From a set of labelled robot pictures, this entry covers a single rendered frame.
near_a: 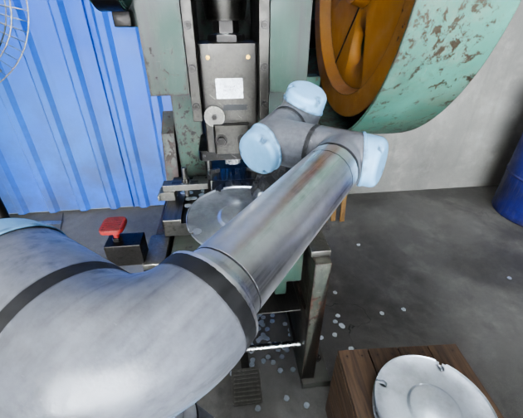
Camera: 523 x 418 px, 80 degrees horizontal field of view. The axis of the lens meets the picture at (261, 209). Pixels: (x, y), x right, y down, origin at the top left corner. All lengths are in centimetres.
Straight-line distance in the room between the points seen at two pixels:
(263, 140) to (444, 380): 84
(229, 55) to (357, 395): 96
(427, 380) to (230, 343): 88
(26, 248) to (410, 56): 62
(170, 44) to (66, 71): 149
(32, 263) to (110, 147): 208
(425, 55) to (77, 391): 66
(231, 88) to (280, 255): 66
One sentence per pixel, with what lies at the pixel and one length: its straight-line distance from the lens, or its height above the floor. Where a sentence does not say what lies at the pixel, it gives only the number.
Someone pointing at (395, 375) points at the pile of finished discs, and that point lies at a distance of 104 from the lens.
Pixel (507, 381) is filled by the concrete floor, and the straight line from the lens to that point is 171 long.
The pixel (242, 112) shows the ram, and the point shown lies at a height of 100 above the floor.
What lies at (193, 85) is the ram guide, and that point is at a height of 108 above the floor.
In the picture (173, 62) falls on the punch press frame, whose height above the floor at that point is 113.
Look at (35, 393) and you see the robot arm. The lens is 22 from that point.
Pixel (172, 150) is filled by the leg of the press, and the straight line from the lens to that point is 130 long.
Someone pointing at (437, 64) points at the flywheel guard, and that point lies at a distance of 71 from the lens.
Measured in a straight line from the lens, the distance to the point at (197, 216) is 82.
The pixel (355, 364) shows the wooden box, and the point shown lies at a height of 35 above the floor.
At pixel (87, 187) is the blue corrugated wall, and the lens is 252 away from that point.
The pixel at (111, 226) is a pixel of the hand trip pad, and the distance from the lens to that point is 90.
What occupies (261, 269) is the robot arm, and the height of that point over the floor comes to 106.
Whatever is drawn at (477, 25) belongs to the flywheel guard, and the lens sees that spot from 71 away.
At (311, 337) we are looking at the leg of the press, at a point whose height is 29.
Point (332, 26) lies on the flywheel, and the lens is 125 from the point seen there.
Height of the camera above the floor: 123
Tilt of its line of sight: 32 degrees down
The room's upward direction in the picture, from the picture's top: straight up
